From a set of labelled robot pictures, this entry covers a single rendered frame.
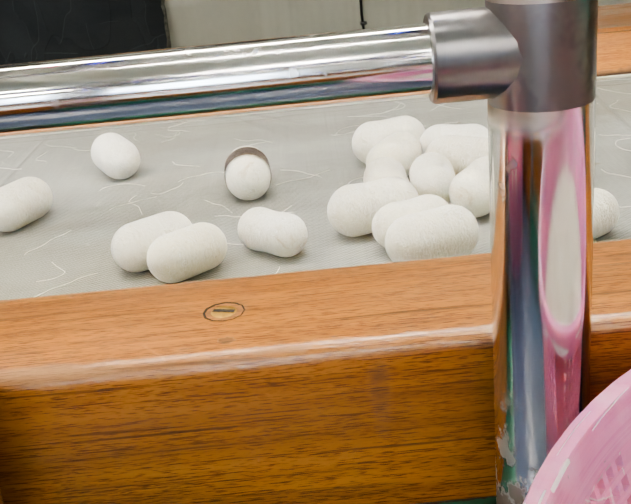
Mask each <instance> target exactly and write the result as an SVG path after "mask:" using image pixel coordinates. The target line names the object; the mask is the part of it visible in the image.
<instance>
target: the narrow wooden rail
mask: <svg viewBox="0 0 631 504"><path fill-rule="evenodd" d="M630 369H631V239H624V240H613V241H603V242H593V264H592V310H591V356H590V402H591V401H592V400H593V399H595V398H596V397H597V396H598V395H599V394H600V393H601V392H603V391H604V390H605V389H606V388H607V387H608V386H609V385H611V384H612V383H613V382H614V381H615V380H617V379H618V378H619V377H621V376H622V375H624V374H625V373H626V372H628V371H629V370H630ZM590 402H589V404H590ZM0 489H1V493H2V497H3V500H4V504H414V503H424V502H435V501H445V500H456V499H466V498H476V497H487V496H496V463H495V420H494V376H493V333H492V290H491V252H490V253H480V254H470V255H460V256H449V257H439V258H429V259H419V260H408V261H398V262H388V263H378V264H367V265H357V266H347V267H337V268H326V269H316V270H306V271H296V272H285V273H275V274H265V275H255V276H244V277H234V278H224V279H214V280H203V281H193V282H183V283H173V284H162V285H152V286H142V287H132V288H121V289H111V290H101V291H91V292H80V293H70V294H60V295H50V296H39V297H29V298H19V299H9V300H0Z"/></svg>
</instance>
